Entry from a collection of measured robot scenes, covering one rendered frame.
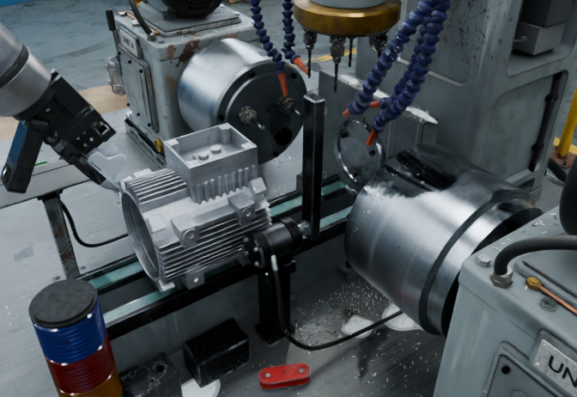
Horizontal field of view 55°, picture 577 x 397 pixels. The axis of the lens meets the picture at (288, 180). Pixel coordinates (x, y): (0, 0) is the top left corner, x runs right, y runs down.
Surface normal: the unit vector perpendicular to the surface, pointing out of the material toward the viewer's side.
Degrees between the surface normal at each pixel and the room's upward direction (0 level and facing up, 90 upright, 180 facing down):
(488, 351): 89
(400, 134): 90
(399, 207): 47
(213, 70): 39
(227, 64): 24
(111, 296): 90
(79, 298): 0
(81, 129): 90
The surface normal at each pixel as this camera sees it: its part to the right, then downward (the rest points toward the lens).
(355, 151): -0.82, 0.31
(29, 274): 0.00, -0.84
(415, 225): -0.64, -0.29
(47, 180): 0.48, -0.07
